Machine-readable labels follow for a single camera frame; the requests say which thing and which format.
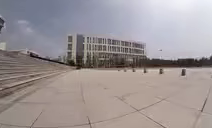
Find distant row of trees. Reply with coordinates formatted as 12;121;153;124
140;53;212;69

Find white multi-storey building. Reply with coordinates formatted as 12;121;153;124
65;33;148;68

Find row of stone bollards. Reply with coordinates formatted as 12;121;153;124
117;67;187;77

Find street lamp pole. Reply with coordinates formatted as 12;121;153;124
157;48;164;62

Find grey concrete slab pavement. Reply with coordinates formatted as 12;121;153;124
0;67;212;128

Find wide concrete stairs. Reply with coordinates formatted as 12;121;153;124
0;47;75;101

